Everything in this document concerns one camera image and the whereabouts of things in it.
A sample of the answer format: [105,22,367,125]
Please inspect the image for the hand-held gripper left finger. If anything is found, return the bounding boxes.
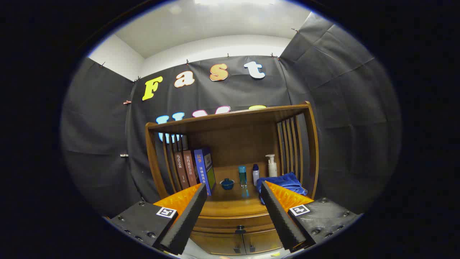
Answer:
[108,183,208,256]

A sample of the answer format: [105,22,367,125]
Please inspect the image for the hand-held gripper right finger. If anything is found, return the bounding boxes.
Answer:
[259,181,363,252]

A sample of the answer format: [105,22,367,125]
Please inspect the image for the wooden cabinet door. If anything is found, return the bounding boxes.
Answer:
[190,232,247,256]
[243,228,283,254]

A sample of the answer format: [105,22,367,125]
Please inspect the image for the wooden countertop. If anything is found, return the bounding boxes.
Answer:
[160,164,313,218]

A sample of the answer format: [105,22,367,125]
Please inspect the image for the wooden cabinet with slatted hutch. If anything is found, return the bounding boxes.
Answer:
[145,101,319,256]

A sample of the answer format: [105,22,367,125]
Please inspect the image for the folded blue towel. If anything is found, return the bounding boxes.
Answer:
[256,172,308,196]

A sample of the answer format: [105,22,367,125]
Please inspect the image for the dark brown book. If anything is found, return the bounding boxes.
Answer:
[174,151,190,190]

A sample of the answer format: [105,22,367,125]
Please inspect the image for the white pump bottle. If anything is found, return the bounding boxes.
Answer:
[265,154,278,178]

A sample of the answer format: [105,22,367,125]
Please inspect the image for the thick blue book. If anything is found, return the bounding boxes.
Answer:
[193,147,217,196]

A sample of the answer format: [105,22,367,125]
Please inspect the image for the teal glass bottle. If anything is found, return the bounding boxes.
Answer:
[238,165,248,189]

